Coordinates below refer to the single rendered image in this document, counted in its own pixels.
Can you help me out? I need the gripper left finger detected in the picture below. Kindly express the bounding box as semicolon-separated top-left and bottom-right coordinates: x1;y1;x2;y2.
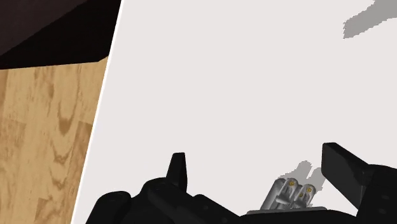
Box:
85;151;240;224

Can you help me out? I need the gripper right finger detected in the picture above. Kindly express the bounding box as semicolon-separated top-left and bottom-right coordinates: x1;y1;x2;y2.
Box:
321;142;397;224

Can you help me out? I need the silver twin-cylinder metal object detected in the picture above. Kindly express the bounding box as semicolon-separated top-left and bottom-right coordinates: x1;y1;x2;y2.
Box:
246;177;328;216

